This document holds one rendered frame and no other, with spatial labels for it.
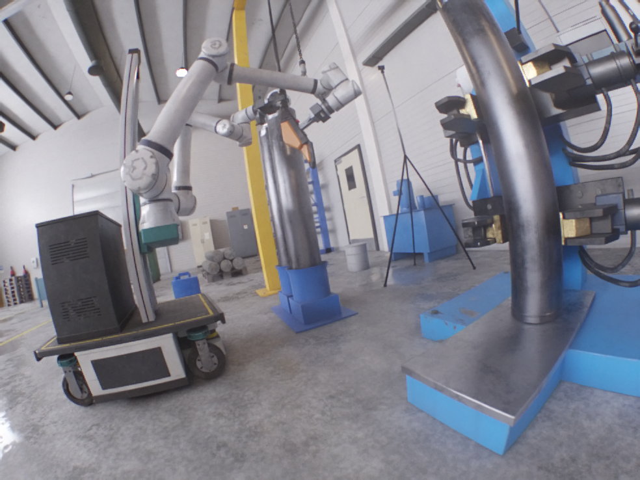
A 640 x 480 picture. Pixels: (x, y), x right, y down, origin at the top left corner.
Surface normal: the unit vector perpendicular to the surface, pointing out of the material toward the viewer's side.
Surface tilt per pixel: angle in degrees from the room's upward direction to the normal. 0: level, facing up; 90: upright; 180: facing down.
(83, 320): 90
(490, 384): 0
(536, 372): 0
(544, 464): 0
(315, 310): 90
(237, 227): 90
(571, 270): 90
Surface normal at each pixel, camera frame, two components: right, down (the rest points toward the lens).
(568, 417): -0.18, -0.98
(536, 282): -0.71, 0.15
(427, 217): 0.39, -0.04
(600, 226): -0.90, 0.18
